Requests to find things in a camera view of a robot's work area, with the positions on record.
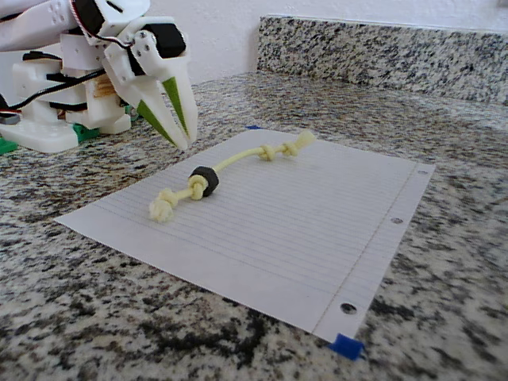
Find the yellow knotted rope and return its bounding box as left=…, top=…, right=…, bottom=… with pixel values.
left=148, top=129, right=317, bottom=224

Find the black ring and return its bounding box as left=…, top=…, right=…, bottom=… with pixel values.
left=187, top=165, right=220, bottom=198

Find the lined paper sheet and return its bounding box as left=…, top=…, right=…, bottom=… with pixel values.
left=53, top=129, right=437, bottom=343

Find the thin black base cable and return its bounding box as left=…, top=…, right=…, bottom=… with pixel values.
left=7, top=77, right=87, bottom=110

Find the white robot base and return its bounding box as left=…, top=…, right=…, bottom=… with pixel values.
left=0, top=59, right=132, bottom=154

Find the wooden block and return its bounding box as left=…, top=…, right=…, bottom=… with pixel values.
left=91, top=77, right=116, bottom=98

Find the servo wire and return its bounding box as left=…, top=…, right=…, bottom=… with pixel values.
left=69, top=0, right=137, bottom=49

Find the granite backsplash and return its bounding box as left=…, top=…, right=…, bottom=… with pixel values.
left=256, top=14, right=508, bottom=106

